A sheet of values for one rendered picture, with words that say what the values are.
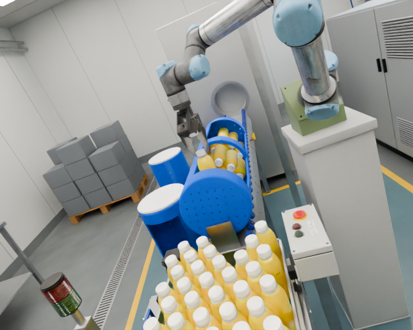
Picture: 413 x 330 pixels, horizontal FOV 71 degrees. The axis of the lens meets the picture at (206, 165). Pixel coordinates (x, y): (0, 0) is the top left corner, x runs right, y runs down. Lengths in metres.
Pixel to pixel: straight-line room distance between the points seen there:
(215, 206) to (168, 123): 5.23
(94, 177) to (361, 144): 3.96
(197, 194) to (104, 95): 5.49
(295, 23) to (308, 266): 0.61
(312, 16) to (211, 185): 0.63
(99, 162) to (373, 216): 3.80
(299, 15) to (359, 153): 0.74
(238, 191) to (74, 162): 3.84
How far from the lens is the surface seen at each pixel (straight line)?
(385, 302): 1.92
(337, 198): 1.43
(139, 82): 6.24
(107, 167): 4.58
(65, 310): 0.92
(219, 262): 0.89
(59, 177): 4.93
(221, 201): 1.11
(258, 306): 0.74
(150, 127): 6.36
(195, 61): 1.02
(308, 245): 0.82
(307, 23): 0.82
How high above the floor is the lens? 1.63
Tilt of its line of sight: 20 degrees down
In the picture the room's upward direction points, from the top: 23 degrees counter-clockwise
